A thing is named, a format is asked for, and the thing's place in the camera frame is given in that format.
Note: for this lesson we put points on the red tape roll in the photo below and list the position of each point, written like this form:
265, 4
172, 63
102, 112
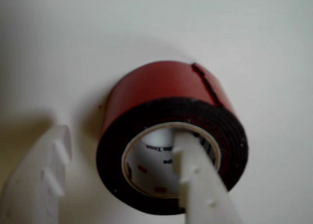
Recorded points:
159, 87

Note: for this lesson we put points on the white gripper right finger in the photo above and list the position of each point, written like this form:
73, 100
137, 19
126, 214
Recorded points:
207, 197

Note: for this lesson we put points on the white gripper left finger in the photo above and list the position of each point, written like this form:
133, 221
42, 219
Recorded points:
31, 185

